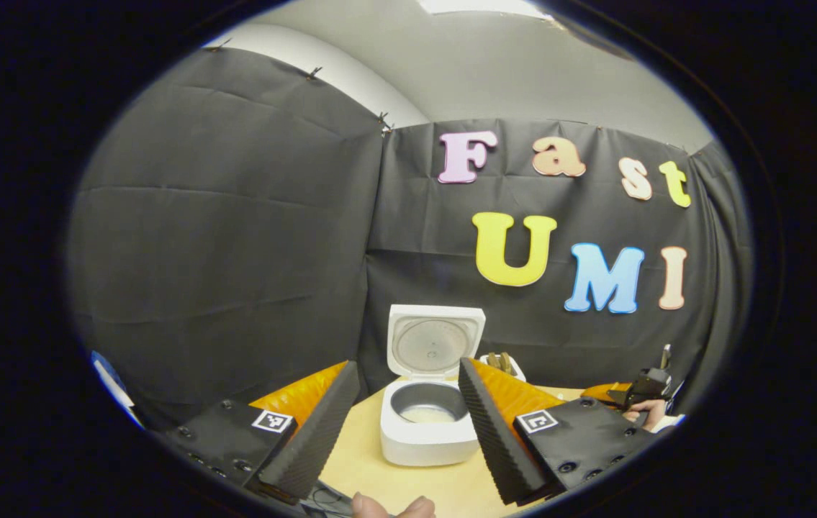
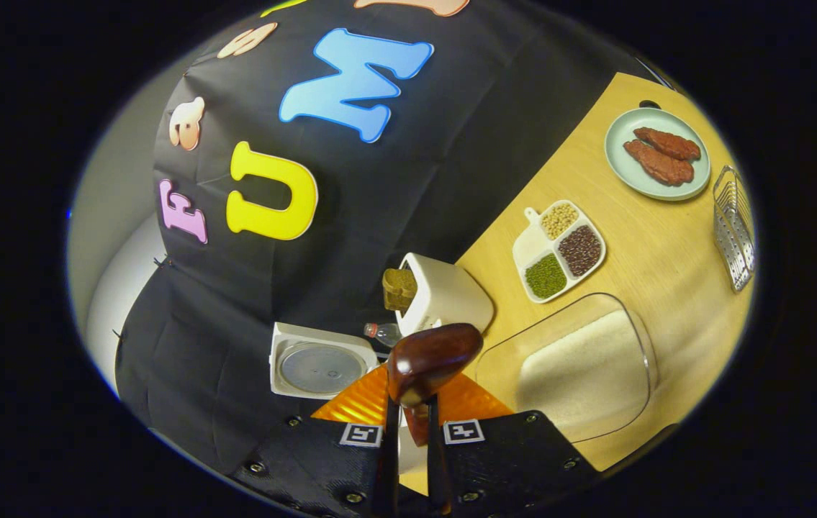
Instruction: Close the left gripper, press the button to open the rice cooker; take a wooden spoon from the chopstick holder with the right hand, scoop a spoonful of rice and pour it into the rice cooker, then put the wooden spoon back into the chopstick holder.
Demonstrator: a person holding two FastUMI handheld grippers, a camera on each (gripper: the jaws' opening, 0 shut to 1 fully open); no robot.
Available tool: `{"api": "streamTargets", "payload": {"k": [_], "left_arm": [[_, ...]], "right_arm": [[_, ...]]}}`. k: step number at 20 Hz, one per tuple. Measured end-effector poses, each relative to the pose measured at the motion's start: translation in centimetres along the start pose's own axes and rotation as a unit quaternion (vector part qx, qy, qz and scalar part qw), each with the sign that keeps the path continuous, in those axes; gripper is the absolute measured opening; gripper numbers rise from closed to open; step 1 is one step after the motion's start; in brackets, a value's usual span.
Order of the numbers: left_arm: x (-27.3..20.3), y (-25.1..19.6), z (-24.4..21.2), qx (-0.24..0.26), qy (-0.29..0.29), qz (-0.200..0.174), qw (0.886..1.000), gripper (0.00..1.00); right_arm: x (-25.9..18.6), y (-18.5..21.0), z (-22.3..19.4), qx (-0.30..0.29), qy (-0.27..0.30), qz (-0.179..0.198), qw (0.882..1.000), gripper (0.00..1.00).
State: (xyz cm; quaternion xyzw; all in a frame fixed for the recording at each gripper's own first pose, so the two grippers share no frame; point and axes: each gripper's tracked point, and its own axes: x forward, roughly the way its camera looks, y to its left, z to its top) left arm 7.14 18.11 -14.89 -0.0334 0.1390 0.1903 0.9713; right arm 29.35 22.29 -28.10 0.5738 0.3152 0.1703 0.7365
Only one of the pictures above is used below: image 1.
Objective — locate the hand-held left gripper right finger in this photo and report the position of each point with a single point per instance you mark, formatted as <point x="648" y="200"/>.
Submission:
<point x="494" y="439"/>

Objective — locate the white rice cooker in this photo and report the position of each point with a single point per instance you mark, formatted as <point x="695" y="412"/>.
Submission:
<point x="422" y="442"/>

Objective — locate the white toaster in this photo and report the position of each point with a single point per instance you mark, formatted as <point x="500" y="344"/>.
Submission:
<point x="516" y="370"/>

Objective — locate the black backdrop cloth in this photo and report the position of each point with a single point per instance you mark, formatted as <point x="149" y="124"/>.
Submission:
<point x="235" y="252"/>

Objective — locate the brown bread slice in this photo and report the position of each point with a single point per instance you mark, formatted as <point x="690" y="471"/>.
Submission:
<point x="494" y="360"/>
<point x="506" y="361"/>

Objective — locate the blue white panel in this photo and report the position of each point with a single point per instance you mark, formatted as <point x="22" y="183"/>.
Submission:
<point x="114" y="385"/>

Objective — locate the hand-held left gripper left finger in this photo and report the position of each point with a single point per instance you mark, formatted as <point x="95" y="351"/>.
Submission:
<point x="314" y="439"/>

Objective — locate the large ceiling light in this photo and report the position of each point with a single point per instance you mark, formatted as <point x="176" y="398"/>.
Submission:
<point x="484" y="6"/>

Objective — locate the white rice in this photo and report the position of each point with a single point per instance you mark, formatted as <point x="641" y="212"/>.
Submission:
<point x="426" y="414"/>

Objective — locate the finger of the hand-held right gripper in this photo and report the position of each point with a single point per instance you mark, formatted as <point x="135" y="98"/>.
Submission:
<point x="610" y="393"/>

